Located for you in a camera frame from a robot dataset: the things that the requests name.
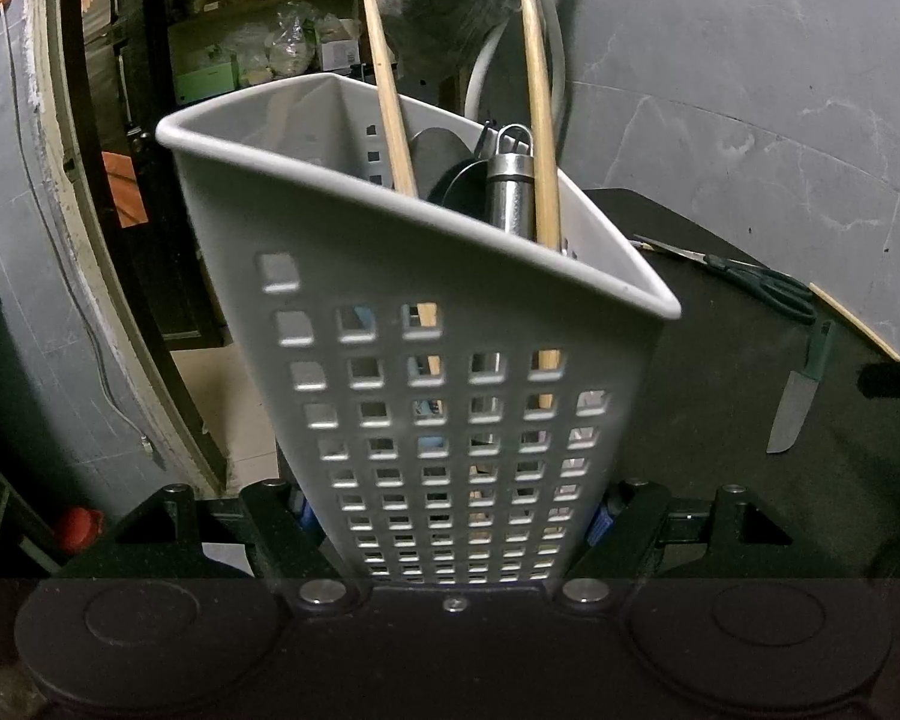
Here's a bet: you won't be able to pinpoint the green box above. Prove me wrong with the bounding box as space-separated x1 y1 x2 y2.
174 62 239 104

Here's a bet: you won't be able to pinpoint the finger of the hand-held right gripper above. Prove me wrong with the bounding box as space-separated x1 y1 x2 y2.
857 360 900 400

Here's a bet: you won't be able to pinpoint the white perforated utensil basket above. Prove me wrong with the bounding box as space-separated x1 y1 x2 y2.
155 73 682 590

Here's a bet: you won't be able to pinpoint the green handled scissors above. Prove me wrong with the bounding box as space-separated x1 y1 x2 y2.
634 235 818 325

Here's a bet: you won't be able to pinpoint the plain wooden chopstick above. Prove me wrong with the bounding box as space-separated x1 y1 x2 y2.
808 283 900 362
516 0 563 250

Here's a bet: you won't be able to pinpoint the orange door sticker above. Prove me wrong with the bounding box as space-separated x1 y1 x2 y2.
101 152 149 228

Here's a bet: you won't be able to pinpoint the wooden shelf unit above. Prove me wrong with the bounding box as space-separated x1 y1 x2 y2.
165 0 368 113

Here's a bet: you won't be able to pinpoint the white cord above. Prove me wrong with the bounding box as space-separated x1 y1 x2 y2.
0 4 158 462

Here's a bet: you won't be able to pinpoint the dark wooden door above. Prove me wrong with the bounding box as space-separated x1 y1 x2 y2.
60 0 230 350

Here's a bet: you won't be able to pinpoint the red round cap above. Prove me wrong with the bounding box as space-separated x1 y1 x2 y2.
54 508 106 554

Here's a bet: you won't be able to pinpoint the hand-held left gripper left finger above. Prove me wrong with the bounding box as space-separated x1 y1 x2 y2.
67 477 361 608

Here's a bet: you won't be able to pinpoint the plastic food bag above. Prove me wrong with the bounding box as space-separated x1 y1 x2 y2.
266 4 320 76

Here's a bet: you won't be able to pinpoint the steel handled peeler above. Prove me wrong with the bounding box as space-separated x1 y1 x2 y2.
484 124 537 237

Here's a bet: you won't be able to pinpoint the clear plastic bag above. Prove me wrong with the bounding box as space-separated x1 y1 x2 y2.
371 0 530 83

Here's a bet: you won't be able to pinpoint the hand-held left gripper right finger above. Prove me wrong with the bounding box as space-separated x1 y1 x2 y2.
551 478 848 608

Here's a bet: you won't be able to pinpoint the wooden chopstick purple band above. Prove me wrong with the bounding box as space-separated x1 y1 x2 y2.
360 0 421 197

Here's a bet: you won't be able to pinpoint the pale door frame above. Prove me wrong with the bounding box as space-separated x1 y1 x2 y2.
22 0 230 496

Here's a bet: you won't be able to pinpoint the small white box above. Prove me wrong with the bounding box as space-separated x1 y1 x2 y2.
319 36 361 70

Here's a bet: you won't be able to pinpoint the green handled knife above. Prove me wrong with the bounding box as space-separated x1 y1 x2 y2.
766 320 835 455

